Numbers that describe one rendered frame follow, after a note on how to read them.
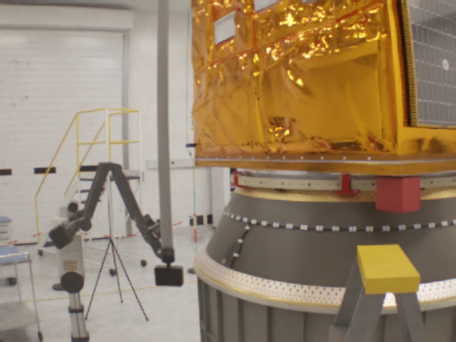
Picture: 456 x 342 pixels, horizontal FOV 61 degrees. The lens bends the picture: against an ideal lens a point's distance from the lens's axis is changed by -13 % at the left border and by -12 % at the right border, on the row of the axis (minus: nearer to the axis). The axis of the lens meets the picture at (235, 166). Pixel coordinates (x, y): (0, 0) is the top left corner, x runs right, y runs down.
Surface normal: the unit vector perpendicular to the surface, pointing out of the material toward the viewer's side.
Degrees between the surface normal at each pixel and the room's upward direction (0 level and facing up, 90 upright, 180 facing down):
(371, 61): 84
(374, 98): 89
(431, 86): 90
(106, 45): 90
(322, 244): 62
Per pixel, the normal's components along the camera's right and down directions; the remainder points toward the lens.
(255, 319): -0.69, 0.04
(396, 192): -0.88, 0.04
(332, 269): -0.36, -0.43
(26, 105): 0.50, 0.02
